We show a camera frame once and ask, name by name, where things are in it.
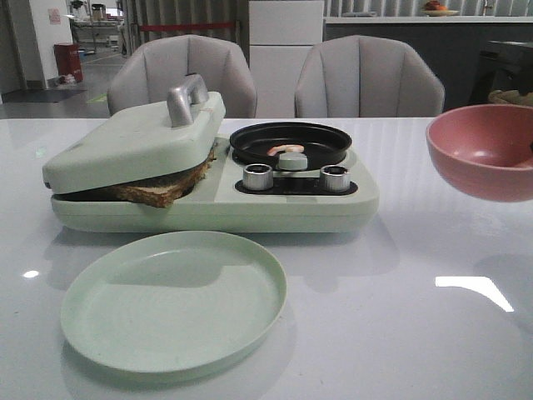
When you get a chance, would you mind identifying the bread slice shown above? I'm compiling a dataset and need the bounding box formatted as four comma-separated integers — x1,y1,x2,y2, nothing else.
201,148,217,179
59,166,207,208

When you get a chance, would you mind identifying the white refrigerator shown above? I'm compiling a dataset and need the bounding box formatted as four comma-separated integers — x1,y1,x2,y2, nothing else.
248,1,325,118

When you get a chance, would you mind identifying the left silver control knob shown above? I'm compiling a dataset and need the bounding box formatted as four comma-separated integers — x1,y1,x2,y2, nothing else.
242,163,274,191

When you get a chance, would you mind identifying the breakfast maker hinged lid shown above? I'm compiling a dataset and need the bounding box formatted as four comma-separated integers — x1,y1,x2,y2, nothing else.
42,75,226,194

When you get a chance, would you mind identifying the red barrier tape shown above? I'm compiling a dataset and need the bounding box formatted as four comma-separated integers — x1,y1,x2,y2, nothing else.
138,22,237,32

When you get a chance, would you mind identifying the mint green plate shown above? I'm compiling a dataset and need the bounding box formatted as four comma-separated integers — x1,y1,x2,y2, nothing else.
60,232,287,379

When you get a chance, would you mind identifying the black round frying pan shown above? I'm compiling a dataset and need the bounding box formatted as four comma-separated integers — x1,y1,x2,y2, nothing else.
230,121,352,170

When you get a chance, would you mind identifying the right grey upholstered chair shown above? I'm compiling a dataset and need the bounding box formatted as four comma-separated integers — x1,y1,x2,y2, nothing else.
294,35,445,118

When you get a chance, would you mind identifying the pink bowl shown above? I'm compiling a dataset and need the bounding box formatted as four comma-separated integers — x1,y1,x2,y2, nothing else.
426,104,532,203

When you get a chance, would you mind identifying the right silver control knob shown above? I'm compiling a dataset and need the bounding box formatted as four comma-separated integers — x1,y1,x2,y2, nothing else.
319,165,351,193

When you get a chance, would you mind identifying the mint green breakfast maker base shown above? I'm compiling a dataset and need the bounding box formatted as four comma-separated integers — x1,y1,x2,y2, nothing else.
51,137,379,233

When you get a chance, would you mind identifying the dark appliance at right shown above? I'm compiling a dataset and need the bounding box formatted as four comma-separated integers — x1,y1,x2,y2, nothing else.
469,40,532,105

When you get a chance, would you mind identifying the pink shrimp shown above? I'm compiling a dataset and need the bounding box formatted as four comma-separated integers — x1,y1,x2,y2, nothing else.
266,144,305,157

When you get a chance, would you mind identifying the dark grey kitchen counter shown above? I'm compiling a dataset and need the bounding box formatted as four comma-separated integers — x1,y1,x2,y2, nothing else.
305,17,532,117

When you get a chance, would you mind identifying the silver control knob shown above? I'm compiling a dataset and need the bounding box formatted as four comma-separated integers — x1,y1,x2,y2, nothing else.
319,165,351,193
242,163,274,191

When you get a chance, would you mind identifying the grey upholstered chair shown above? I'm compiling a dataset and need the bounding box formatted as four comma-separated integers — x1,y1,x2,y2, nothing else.
294,35,445,118
107,34,257,118

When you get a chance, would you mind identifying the beige cushion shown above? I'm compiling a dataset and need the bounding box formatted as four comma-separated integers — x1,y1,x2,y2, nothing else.
488,89,533,107

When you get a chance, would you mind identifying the left grey upholstered chair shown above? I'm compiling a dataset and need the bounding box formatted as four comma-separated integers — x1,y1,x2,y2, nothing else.
107,34,257,118

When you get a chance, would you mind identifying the red bin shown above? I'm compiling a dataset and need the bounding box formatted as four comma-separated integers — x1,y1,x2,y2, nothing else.
53,43,83,83

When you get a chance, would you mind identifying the fruit plate on counter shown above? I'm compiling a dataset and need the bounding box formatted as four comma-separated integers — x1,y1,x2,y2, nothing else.
421,0,459,17

